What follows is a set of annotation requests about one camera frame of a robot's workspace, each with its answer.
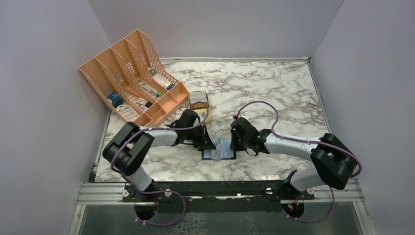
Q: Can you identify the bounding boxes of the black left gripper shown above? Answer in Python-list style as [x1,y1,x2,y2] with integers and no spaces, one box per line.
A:
[185,123,215,149]

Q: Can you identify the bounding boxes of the black leather card holder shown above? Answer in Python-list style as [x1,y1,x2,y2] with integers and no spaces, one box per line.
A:
[202,139,236,162]

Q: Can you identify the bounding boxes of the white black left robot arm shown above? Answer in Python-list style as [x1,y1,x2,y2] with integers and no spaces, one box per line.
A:
[102,109,216,201]

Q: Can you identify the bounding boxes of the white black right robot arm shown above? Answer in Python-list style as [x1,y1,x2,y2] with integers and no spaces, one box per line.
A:
[230,117,358,199]

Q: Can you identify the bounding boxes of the beige card tray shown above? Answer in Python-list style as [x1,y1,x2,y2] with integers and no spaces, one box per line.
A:
[188,91,211,124]

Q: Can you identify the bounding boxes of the white label card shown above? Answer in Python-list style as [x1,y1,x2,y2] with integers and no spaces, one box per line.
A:
[115,104,140,125]

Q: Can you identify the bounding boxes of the white glue stick box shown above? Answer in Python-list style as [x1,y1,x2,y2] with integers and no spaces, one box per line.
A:
[147,67,174,90]

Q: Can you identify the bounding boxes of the orange pen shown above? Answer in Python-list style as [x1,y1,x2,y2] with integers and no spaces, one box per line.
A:
[124,88,146,99]

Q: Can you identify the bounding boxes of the orange plastic desk organizer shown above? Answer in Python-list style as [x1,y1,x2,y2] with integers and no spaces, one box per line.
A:
[79,30,189,127]

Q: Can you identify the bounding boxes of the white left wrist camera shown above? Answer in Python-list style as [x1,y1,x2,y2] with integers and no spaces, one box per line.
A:
[199,111,210,122]

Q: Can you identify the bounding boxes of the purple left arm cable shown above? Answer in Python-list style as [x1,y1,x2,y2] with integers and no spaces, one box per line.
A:
[110,101,210,174]

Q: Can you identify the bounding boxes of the black mounting base rail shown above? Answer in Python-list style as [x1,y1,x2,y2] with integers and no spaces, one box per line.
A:
[122,180,315,213]

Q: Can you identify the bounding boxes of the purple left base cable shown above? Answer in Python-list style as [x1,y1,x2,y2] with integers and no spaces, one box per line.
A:
[133,189,187,227]

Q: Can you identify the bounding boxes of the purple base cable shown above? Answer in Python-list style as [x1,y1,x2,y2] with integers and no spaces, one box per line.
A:
[280,186,335,224]
[133,189,187,227]

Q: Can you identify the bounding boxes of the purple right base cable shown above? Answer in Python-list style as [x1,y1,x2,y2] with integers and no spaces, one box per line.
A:
[280,186,335,224]

